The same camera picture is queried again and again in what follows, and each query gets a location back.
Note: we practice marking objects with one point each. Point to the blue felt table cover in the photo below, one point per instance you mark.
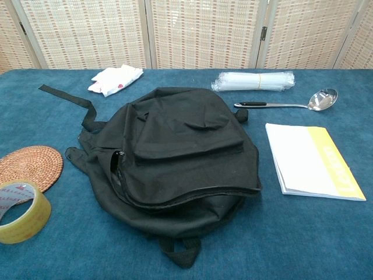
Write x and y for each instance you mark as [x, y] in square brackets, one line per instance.
[291, 233]

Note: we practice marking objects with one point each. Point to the round woven rattan coaster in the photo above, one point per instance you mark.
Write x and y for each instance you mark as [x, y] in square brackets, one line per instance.
[32, 166]

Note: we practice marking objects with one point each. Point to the white plastic pack red print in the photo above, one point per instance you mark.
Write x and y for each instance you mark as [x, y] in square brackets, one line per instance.
[113, 80]

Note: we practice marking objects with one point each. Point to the woven folding screen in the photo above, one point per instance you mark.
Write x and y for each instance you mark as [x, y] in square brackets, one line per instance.
[87, 35]

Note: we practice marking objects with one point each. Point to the bundle of clear wrapped straws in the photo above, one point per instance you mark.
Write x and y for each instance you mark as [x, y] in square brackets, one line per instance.
[250, 81]

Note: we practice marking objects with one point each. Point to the white and yellow book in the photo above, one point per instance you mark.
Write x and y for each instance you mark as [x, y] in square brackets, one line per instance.
[297, 157]

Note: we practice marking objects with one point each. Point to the black fabric backpack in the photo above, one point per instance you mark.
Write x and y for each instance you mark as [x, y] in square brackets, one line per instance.
[189, 140]

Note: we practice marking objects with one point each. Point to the yellowish packing tape roll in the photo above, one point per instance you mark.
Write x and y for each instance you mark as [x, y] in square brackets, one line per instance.
[29, 227]

